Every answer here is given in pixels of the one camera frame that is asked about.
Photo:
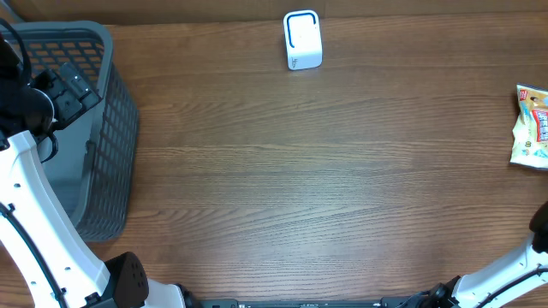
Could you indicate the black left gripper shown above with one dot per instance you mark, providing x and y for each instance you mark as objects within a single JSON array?
[{"x": 72, "y": 103}]

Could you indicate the yellow red snack bag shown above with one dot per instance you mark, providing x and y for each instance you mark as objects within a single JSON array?
[{"x": 530, "y": 130}]

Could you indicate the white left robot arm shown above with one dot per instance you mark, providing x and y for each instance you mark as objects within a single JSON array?
[{"x": 59, "y": 268}]

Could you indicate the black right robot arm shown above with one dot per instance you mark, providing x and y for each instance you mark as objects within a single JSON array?
[{"x": 506, "y": 279}]

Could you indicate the white barcode scanner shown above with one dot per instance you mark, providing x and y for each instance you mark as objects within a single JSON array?
[{"x": 303, "y": 40}]

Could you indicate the grey plastic shopping basket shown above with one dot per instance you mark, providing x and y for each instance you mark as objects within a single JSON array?
[{"x": 89, "y": 164}]

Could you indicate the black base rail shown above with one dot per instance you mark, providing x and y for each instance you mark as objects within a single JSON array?
[{"x": 386, "y": 302}]

